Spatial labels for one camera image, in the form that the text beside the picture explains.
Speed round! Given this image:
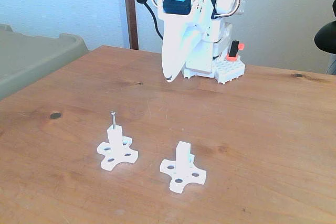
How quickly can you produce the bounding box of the orange and black clamp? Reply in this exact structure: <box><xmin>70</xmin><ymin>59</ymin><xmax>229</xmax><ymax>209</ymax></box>
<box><xmin>226</xmin><ymin>40</ymin><xmax>245</xmax><ymax>62</ymax></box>

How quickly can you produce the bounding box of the olive plastic bin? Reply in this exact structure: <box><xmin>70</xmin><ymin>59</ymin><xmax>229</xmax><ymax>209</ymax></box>
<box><xmin>0</xmin><ymin>23</ymin><xmax>90</xmax><ymax>101</ymax></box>

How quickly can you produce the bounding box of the person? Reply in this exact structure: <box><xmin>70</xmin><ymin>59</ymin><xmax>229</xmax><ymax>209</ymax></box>
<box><xmin>314</xmin><ymin>0</ymin><xmax>336</xmax><ymax>75</ymax></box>

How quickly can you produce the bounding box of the white cross-base post stand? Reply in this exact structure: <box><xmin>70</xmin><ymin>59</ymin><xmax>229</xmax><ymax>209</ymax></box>
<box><xmin>96</xmin><ymin>125</ymin><xmax>139</xmax><ymax>172</ymax></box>
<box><xmin>159</xmin><ymin>141</ymin><xmax>207</xmax><ymax>194</ymax></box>

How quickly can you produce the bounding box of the black camera cable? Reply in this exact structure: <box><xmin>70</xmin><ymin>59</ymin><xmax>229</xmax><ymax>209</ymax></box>
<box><xmin>143</xmin><ymin>0</ymin><xmax>165</xmax><ymax>40</ymax></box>

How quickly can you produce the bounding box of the silver metal screw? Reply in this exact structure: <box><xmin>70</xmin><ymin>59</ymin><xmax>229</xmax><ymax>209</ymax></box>
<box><xmin>110</xmin><ymin>111</ymin><xmax>118</xmax><ymax>130</ymax></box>

